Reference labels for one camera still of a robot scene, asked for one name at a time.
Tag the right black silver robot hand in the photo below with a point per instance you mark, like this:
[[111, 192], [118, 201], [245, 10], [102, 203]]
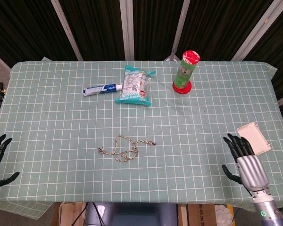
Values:
[[252, 170]]

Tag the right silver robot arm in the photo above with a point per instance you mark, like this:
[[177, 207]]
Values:
[[266, 209]]

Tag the white flower shaped foam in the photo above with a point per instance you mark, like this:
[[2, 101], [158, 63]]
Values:
[[222, 215]]

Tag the green white checked tablecloth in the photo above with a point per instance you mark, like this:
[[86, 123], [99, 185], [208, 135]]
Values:
[[61, 122]]

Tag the red round plastic base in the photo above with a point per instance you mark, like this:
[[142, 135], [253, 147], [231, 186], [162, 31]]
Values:
[[182, 90]]

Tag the blue white toothpaste tube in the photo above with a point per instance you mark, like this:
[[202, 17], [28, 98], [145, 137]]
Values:
[[96, 90]]

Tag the green chips can red lid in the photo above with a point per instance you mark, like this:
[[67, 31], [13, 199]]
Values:
[[185, 70]]

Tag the grey robot torso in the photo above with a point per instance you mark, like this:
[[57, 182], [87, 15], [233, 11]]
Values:
[[136, 214]]

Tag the teal clear snack bag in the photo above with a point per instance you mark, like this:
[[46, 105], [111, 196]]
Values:
[[133, 87]]

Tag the black pleated curtain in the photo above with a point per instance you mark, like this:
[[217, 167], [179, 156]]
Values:
[[99, 26]]

